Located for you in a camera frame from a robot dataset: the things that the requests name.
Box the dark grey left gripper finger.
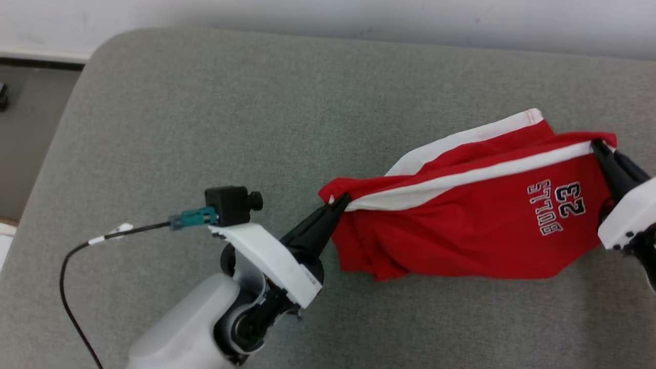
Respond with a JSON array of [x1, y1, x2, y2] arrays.
[[297, 198, 353, 259], [279, 193, 349, 252]]

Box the red Bulls basketball shorts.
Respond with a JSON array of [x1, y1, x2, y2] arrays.
[[318, 108, 619, 282]]

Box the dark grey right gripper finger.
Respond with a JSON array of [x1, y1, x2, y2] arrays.
[[612, 152, 651, 188], [590, 139, 629, 203]]

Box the white baseboard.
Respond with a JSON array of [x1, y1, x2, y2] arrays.
[[0, 49, 92, 65]]

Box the grey fabric sofa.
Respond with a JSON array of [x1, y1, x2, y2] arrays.
[[0, 27, 656, 369]]

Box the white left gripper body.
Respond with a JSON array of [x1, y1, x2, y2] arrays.
[[209, 222, 325, 309]]

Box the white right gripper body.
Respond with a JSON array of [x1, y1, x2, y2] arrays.
[[597, 175, 656, 252]]

